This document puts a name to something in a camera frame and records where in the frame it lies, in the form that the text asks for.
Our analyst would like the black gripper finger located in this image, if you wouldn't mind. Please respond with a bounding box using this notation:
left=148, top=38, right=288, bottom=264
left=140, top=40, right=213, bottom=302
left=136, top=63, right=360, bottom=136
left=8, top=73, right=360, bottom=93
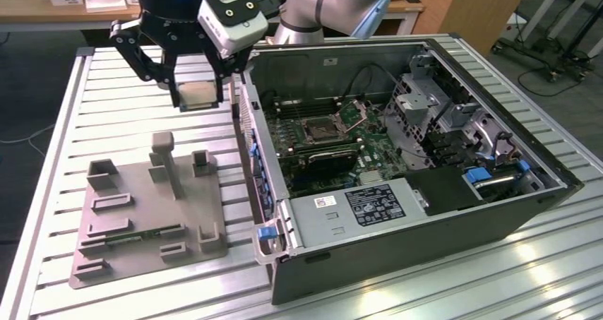
left=212, top=49, right=252, bottom=105
left=108, top=18, right=184, bottom=109

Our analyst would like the silver square CPU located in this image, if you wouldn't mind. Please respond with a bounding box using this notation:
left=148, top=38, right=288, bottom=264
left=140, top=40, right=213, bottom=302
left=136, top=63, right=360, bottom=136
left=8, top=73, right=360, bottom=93
left=176, top=81, right=220, bottom=112

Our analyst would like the black RAM slot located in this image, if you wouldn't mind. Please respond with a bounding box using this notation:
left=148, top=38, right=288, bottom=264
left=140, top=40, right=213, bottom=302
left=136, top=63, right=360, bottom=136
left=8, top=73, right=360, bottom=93
left=277, top=109, right=341, bottom=119
left=276, top=105, right=341, bottom=114
left=275, top=102, right=340, bottom=109
left=273, top=98, right=339, bottom=106

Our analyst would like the CPU socket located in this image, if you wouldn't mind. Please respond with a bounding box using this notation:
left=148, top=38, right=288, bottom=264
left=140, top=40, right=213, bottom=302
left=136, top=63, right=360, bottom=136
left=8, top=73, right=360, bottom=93
left=300, top=117, right=351, bottom=147

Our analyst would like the metal socket cover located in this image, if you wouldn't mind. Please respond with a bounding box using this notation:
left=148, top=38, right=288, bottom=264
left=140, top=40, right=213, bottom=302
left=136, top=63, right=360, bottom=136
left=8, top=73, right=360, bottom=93
left=332, top=99, right=379, bottom=134

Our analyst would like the black graphics card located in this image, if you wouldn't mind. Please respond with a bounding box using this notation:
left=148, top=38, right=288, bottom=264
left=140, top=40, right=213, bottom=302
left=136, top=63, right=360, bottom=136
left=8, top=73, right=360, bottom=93
left=299, top=146, right=361, bottom=176

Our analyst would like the green motherboard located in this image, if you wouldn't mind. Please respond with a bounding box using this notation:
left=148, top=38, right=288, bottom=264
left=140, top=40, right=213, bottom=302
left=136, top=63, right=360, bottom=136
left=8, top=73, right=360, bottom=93
left=262, top=99, right=411, bottom=198

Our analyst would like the silver metal drive cage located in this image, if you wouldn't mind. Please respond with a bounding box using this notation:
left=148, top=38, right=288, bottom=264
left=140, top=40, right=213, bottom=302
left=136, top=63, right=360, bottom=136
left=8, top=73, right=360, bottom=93
left=383, top=46, right=479, bottom=169

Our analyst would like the grey plastic parts rack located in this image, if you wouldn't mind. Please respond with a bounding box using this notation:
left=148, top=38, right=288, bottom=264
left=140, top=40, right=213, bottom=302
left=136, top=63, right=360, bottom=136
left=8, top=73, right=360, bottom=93
left=68, top=131, right=232, bottom=291

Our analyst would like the small silver chipset heatsink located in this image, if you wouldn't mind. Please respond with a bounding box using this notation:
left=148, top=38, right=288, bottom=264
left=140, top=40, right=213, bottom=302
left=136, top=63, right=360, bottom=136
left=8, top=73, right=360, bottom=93
left=360, top=170, right=387, bottom=186

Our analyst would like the grey power supply unit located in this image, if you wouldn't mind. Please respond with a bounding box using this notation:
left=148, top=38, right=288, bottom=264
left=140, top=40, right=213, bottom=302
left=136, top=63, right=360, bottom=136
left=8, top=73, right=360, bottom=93
left=287, top=177, right=431, bottom=249

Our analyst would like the green RAM stick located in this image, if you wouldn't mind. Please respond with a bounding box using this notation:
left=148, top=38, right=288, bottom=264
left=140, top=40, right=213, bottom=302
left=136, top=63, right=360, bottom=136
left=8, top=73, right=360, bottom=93
left=101, top=227, right=165, bottom=246

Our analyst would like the brown wooden cabinet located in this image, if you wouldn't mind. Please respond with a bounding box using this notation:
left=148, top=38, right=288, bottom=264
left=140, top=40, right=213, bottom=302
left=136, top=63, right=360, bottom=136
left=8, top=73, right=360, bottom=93
left=413, top=0, right=536, bottom=56

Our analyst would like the black plastic inner cover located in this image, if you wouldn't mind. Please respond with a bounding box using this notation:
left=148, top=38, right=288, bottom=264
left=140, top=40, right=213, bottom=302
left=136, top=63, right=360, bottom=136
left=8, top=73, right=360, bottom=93
left=404, top=166, right=485, bottom=218

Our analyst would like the blue disk carrier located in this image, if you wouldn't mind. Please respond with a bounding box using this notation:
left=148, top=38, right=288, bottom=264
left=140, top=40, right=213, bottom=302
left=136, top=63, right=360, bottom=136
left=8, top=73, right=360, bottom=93
left=463, top=167, right=495, bottom=189

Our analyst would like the wheeled equipment stand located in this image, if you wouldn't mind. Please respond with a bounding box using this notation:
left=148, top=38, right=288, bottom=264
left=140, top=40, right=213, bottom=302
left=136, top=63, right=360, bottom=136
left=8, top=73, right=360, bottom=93
left=489, top=0, right=603, bottom=84

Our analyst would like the black open PC case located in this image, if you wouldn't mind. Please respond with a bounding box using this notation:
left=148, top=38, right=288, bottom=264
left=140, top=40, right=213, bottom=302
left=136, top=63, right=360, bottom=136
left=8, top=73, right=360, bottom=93
left=224, top=37, right=585, bottom=306

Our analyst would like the black camera cable with plug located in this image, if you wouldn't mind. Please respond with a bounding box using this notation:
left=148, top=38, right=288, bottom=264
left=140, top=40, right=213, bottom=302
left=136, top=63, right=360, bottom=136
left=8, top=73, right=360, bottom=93
left=256, top=0, right=296, bottom=19

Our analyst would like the black looped wire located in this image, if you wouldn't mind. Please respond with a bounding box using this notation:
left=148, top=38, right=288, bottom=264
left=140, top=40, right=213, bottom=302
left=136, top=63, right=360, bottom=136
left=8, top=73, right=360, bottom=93
left=341, top=62, right=401, bottom=98

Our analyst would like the coloured power wire bundle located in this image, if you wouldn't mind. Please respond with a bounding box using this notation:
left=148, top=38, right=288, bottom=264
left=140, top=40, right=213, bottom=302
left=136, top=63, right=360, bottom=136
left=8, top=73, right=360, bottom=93
left=489, top=131, right=521, bottom=165

